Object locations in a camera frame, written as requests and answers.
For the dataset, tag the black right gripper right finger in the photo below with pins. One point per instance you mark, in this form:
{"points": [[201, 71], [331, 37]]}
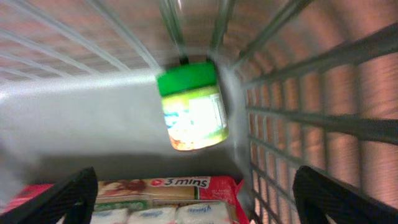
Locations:
{"points": [[319, 199]]}

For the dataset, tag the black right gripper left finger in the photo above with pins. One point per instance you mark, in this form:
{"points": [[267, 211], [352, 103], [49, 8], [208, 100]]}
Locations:
{"points": [[72, 199]]}

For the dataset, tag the red pasta packet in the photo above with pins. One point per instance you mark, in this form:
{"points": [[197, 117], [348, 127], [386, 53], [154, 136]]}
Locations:
{"points": [[143, 194]]}

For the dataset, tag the green lid jar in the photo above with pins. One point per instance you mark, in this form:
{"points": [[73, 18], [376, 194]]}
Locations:
{"points": [[193, 107]]}

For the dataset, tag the grey plastic laundry basket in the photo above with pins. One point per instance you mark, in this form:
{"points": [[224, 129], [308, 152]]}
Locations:
{"points": [[304, 83]]}

